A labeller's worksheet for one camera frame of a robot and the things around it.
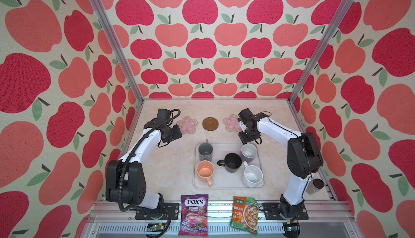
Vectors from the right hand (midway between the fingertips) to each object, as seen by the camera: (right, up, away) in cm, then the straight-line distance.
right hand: (248, 141), depth 93 cm
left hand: (-39, +4, -6) cm, 40 cm away
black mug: (-11, -11, -5) cm, 16 cm away
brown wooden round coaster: (-22, +9, +14) cm, 28 cm away
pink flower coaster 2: (-8, +10, +14) cm, 19 cm away
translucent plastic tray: (-17, -18, -10) cm, 27 cm away
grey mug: (-25, -5, -4) cm, 26 cm away
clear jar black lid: (+25, -17, -20) cm, 37 cm away
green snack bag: (-7, -29, -21) cm, 37 cm away
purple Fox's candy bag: (-30, -29, -23) cm, 48 cm away
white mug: (0, -16, -9) cm, 19 cm away
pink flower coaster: (-38, +9, +15) cm, 41 cm away
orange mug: (-25, -14, -8) cm, 30 cm away
